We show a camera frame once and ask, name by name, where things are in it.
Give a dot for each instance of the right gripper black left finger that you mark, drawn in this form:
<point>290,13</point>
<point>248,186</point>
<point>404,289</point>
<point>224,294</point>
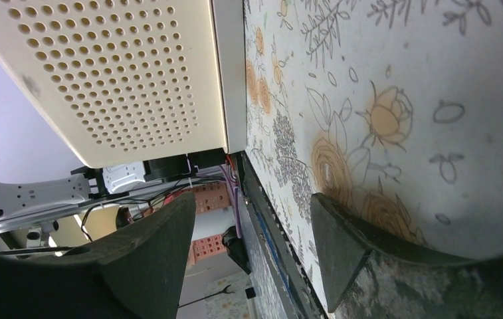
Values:
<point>135,272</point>

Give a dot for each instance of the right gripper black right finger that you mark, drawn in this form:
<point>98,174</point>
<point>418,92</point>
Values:
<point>369,273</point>

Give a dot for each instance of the cream perforated plastic basket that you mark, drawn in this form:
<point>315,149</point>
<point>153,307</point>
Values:
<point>127,81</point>

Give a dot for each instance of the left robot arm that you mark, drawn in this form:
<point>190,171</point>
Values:
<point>87,184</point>

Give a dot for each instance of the floral patterned table mat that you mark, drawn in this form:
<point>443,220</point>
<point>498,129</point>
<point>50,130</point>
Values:
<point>392,108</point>

